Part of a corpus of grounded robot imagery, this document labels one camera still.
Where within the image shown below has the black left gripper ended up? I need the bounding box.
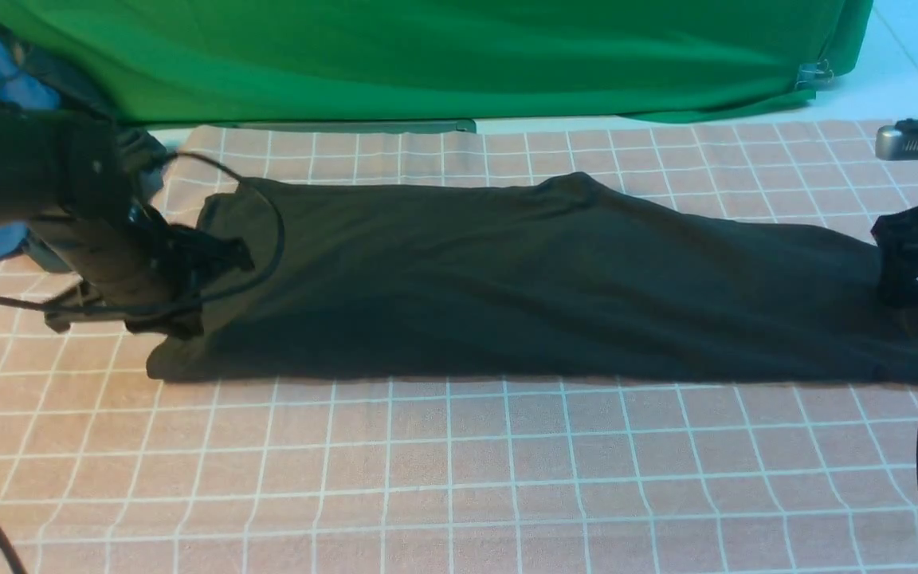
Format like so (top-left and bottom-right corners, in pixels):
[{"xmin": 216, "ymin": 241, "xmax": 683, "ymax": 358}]
[{"xmin": 29, "ymin": 200, "xmax": 255, "ymax": 340}]

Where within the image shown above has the gray long-sleeved shirt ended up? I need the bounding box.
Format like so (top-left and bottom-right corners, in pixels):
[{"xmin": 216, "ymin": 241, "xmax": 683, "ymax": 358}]
[{"xmin": 146, "ymin": 173, "xmax": 918, "ymax": 383}]

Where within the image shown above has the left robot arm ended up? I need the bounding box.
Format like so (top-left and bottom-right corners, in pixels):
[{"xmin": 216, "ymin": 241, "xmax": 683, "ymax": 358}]
[{"xmin": 0, "ymin": 110, "xmax": 280, "ymax": 339}]

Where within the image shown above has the dark gray crumpled garment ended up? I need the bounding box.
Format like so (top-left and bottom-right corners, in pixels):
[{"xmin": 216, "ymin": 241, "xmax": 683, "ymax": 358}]
[{"xmin": 13, "ymin": 44, "xmax": 169, "ymax": 276}]

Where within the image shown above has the pink grid tablecloth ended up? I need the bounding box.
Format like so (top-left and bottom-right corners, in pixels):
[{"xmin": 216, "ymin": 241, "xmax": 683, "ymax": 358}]
[{"xmin": 0, "ymin": 120, "xmax": 918, "ymax": 573}]

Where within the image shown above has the green backdrop cloth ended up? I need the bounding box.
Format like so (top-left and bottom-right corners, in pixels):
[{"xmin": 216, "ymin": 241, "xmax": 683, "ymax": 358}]
[{"xmin": 0, "ymin": 1, "xmax": 873, "ymax": 124}]

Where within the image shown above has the metal binder clip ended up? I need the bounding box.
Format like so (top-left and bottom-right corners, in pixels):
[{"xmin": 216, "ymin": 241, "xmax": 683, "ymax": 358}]
[{"xmin": 794, "ymin": 59, "xmax": 835, "ymax": 91}]

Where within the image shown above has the gray bar under backdrop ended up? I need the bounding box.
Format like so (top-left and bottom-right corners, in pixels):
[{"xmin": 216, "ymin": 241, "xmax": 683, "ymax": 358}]
[{"xmin": 214, "ymin": 119, "xmax": 477, "ymax": 134}]

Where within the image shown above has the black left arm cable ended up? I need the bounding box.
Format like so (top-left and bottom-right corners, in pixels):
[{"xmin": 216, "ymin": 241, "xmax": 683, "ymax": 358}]
[{"xmin": 0, "ymin": 151, "xmax": 286, "ymax": 574}]

